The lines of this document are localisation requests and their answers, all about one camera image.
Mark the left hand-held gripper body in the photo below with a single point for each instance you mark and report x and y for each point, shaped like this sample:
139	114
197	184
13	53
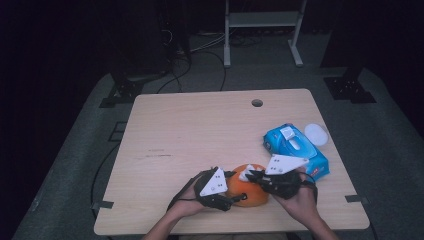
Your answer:
213	186

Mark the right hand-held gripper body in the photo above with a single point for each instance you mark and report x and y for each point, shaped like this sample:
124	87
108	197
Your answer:
283	185

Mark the orange plush toy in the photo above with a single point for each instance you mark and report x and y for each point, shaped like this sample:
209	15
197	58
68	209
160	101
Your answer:
246	192

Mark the white wet wipe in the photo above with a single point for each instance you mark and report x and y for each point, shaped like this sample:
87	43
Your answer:
246	173

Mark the blue wet wipe pack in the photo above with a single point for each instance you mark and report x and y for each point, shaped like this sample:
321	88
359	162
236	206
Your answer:
283	145

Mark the person's right hand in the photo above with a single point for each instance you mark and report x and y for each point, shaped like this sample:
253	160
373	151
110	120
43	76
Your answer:
300	205

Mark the person's left hand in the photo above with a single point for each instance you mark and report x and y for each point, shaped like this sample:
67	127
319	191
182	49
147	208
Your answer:
186	206

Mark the white oval lid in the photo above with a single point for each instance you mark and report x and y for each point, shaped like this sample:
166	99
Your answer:
316	134

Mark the grey tape strip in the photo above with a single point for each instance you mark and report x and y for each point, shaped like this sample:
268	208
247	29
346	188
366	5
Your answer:
356	199
103	204

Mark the black stand base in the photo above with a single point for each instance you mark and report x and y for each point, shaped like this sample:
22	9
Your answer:
125	90
348	89

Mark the white metal stand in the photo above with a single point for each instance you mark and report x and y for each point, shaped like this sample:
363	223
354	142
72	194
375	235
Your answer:
263	19

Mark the black floor tape frame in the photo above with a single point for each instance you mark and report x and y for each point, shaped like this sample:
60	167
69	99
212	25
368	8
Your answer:
117	132

